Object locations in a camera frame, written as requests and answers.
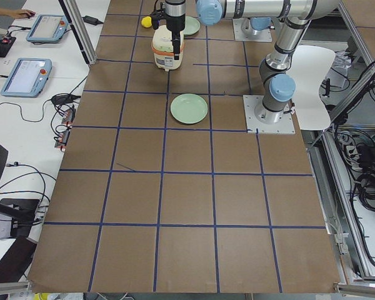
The square robot mounting plate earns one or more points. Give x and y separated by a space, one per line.
268 125

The aluminium frame post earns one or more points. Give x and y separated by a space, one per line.
74 18

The person's hand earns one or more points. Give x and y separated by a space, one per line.
21 13

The blue teach pendant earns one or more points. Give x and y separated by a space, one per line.
47 29
27 78

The black camera stand base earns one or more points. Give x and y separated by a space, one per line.
17 217

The white orange rice cooker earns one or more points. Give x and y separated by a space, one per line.
162 48

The green plate centre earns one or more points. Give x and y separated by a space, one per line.
189 108

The upper blue teach pendant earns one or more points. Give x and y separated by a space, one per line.
47 29

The lower blue teach pendant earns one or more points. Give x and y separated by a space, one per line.
27 78

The white chair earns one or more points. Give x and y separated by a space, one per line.
309 66

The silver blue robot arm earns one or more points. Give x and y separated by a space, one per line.
297 15

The yellow lemon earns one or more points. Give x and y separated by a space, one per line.
146 22

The black power adapter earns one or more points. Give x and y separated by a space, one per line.
92 20

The green plate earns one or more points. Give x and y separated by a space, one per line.
189 108
192 26

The green plate far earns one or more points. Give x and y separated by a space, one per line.
192 26

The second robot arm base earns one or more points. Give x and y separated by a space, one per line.
254 25

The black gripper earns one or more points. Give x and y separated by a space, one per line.
175 19

